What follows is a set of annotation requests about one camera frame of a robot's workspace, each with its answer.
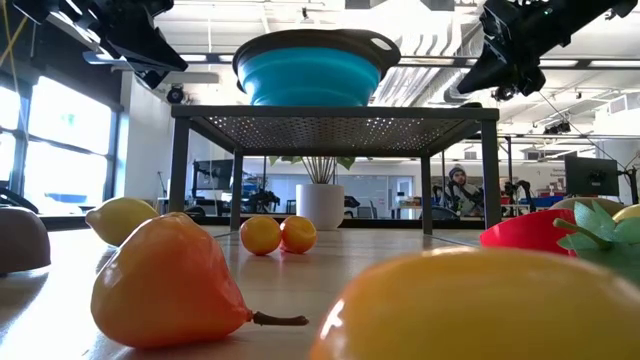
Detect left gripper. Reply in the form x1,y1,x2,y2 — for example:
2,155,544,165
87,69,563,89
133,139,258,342
59,0,190,91

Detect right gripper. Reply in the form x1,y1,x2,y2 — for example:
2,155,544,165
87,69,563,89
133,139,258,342
456,0,617,97

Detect olive-brown toy kiwi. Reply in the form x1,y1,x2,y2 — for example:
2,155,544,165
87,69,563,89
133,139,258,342
548,196,626,214

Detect blue collapsible colander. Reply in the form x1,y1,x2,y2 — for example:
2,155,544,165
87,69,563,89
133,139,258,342
232,28,402,108

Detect grey perforated metal stand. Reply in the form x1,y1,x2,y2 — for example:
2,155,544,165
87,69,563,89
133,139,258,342
168,103,503,236

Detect black monitor on arm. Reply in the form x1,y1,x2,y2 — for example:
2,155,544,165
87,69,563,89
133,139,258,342
192,158,235,192

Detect small orange toy fruit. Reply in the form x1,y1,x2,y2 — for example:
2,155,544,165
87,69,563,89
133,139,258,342
239,215,283,257
279,215,318,255

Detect dark brown toy fruit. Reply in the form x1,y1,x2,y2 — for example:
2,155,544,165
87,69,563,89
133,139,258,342
0,206,52,275

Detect long ceiling light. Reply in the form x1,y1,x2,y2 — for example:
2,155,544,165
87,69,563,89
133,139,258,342
82,49,236,66

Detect large window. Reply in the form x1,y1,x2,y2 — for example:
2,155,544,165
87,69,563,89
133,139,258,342
0,74,124,216

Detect person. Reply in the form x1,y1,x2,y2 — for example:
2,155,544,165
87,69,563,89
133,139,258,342
442,164,485,219

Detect black computer monitor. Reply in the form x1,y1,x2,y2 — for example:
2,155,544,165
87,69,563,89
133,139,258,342
564,154,621,198

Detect blue storage bin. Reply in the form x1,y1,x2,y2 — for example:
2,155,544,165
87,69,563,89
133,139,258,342
530,195,566,208

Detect red apple half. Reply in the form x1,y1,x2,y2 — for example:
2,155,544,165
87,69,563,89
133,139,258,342
479,208,581,258

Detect red toy strawberry, green leaves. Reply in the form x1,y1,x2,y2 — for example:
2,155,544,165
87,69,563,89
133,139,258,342
552,199,640,286

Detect black curved tube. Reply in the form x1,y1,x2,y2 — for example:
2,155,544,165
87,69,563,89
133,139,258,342
0,186,40,215

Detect orange toy peach, brown stem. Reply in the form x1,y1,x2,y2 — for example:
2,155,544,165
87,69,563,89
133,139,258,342
90,211,310,350

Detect green plant in white pot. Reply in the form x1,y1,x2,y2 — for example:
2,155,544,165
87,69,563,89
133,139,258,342
268,155,357,232

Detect orange-yellow toy pear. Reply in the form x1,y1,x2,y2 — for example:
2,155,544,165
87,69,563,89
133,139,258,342
308,245,640,360

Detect black ceiling-mounted camera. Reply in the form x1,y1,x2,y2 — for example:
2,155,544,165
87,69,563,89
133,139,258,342
165,83,187,105

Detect ceiling light rail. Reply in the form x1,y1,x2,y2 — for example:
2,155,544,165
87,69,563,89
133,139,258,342
397,55,640,71

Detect silver ventilation duct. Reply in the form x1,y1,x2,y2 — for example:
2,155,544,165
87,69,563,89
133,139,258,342
372,22,484,109

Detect black aluminium rig frame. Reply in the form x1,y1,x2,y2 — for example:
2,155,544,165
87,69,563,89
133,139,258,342
38,213,501,232

